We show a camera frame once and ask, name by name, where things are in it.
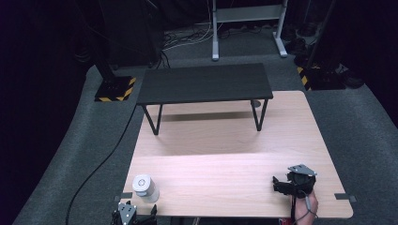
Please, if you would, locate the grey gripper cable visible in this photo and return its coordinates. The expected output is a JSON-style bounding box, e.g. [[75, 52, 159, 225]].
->
[[290, 190, 318, 225]]

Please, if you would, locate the black floor cable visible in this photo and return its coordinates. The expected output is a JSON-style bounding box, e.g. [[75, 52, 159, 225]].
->
[[65, 104, 139, 225]]

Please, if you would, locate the black stand base striped edge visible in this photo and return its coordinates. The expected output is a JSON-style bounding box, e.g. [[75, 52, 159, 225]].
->
[[296, 65, 347, 92], [94, 75, 137, 103]]

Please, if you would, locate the bundle of floor cables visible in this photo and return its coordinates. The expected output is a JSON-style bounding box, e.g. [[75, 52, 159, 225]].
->
[[161, 21, 217, 53]]

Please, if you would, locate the white desk frame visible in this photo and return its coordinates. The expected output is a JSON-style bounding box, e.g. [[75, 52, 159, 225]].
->
[[211, 0, 289, 62]]

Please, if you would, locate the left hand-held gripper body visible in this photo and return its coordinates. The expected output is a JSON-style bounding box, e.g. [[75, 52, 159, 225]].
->
[[112, 201, 148, 225]]

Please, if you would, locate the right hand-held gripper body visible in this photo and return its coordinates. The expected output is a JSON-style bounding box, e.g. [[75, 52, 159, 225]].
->
[[285, 164, 318, 200]]

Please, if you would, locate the person's right hand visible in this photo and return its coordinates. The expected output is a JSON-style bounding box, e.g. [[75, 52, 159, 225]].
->
[[292, 189, 319, 225]]

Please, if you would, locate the black shelf riser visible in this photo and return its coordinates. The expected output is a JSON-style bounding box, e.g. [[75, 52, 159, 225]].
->
[[136, 63, 274, 136]]

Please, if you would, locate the white cup with lid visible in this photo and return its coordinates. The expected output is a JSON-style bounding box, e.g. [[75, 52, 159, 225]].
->
[[131, 173, 161, 204]]

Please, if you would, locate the dark shoe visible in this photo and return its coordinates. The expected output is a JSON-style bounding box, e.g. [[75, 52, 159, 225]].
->
[[340, 69, 366, 90]]

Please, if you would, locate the grey tape piece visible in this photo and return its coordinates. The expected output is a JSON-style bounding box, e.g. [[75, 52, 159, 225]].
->
[[114, 192, 133, 203], [333, 192, 358, 203]]

